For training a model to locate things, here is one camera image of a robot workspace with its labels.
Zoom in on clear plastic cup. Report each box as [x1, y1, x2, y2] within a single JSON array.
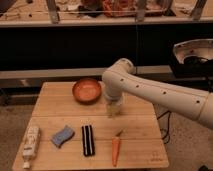
[[107, 99, 124, 116]]

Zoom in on blue sponge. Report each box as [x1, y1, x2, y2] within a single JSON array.
[[51, 126, 75, 148]]

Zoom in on white tube bottle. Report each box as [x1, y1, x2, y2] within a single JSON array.
[[22, 126, 41, 169]]

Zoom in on wooden folding table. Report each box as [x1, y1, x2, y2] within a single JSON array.
[[11, 80, 170, 171]]

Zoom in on orange carrot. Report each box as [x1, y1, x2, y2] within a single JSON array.
[[112, 131, 122, 167]]

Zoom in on orange bowl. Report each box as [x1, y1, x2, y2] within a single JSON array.
[[72, 78, 102, 104]]

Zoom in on black cable on floor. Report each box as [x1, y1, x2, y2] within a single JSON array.
[[156, 111, 172, 144]]

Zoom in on orange crate on shelf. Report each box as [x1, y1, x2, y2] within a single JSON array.
[[102, 0, 136, 17]]

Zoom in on white dome shell device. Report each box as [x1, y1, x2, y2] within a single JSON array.
[[173, 39, 213, 64]]

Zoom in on black striped eraser block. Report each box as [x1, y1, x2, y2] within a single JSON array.
[[81, 125, 95, 157]]

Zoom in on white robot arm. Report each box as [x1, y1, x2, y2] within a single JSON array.
[[102, 58, 213, 130]]

